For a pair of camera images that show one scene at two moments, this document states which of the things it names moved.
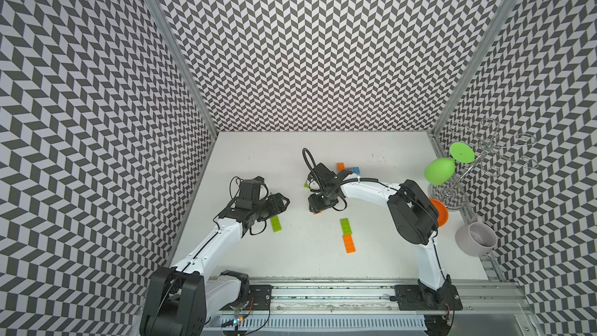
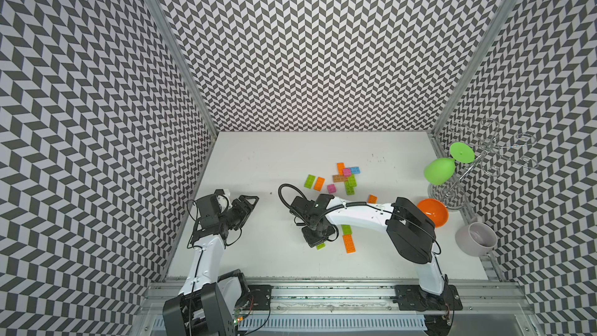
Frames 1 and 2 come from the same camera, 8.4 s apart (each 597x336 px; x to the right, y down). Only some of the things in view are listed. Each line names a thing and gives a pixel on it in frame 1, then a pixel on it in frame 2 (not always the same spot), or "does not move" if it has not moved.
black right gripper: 315,204 -> 312,240
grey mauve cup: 476,239 does not move
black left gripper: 276,204 -> 242,199
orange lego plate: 349,243 does not move
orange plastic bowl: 442,215 does not move
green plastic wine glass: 440,170 does not move
